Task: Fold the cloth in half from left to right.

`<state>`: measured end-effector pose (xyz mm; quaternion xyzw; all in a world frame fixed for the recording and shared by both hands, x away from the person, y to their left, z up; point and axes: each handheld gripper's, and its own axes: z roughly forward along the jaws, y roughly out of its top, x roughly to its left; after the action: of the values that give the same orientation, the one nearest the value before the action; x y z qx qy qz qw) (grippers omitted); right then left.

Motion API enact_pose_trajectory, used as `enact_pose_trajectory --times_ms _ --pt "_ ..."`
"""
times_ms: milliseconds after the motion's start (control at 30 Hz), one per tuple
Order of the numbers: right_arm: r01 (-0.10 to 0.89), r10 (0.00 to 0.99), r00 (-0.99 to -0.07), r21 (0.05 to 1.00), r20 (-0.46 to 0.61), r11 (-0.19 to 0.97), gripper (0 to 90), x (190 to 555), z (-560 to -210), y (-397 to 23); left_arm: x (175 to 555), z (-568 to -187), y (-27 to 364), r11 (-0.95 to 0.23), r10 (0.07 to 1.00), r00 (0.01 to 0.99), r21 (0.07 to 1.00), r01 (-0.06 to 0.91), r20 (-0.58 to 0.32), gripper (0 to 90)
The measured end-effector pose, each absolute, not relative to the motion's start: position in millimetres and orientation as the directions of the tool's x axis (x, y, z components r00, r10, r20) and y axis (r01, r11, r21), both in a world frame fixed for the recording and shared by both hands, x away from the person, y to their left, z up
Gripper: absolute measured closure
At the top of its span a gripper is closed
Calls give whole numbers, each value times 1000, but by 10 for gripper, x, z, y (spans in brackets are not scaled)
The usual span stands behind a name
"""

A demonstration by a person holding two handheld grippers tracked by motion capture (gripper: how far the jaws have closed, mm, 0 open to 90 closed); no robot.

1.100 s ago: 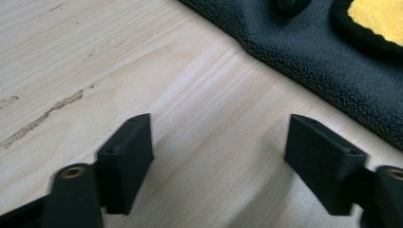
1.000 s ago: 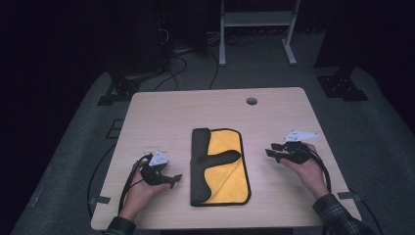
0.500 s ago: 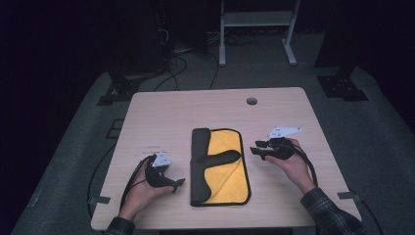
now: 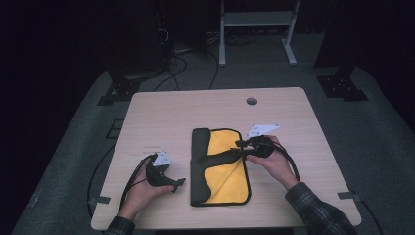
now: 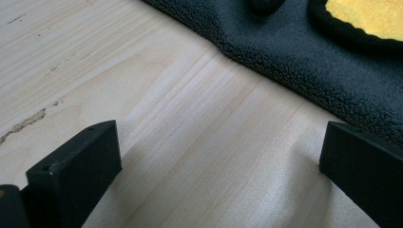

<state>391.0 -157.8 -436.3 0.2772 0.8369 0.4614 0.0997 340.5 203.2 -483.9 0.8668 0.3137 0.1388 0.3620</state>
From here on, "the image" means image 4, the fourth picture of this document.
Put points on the yellow and black cloth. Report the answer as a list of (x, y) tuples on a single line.
[(225, 182)]

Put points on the person's right hand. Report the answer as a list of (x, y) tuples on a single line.
[(277, 164)]

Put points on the white metal stand frame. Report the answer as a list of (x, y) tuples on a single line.
[(257, 19)]

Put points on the grey tape strip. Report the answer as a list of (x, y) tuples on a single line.
[(348, 196), (99, 200)]

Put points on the person's left hand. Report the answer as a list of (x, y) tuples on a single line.
[(138, 196)]

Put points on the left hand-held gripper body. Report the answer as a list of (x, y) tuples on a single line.
[(156, 178)]

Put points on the black stand with base plate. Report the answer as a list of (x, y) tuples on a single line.
[(125, 88), (341, 86)]

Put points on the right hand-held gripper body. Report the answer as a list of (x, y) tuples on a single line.
[(262, 147)]

